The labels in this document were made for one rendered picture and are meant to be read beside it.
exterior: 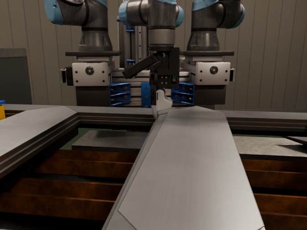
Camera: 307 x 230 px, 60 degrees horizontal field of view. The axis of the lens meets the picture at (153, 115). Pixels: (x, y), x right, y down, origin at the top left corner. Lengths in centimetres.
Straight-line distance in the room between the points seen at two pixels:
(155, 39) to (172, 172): 40
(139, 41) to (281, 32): 339
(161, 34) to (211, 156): 36
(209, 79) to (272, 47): 336
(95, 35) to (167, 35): 53
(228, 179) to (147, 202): 14
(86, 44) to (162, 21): 55
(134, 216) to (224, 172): 19
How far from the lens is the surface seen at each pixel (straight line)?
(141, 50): 132
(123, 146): 104
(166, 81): 75
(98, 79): 108
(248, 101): 438
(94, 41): 121
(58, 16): 115
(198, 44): 123
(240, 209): 38
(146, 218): 35
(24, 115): 91
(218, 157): 53
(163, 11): 74
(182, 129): 68
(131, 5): 82
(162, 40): 74
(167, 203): 38
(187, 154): 53
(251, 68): 432
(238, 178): 46
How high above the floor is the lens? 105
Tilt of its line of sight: 14 degrees down
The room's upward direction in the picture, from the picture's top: straight up
